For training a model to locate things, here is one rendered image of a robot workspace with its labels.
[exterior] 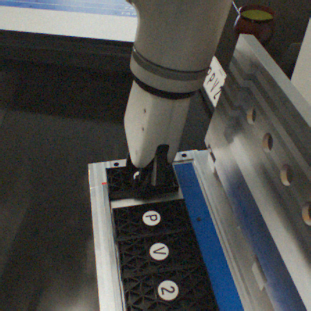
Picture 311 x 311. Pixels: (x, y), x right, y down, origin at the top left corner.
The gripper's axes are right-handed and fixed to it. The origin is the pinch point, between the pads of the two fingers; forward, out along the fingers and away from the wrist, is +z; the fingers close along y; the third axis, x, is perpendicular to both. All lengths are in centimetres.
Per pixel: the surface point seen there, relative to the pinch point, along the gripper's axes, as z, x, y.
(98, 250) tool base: 3.7, -6.3, 9.9
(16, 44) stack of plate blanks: 5.1, -20.1, -42.7
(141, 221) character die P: 1.6, -0.8, 7.3
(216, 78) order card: -3.5, 17.1, -20.8
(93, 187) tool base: 3.7, -6.3, -0.3
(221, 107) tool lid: -9.3, 10.1, -3.3
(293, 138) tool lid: -15.8, 10.8, 10.3
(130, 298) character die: 2.6, -3.5, 16.8
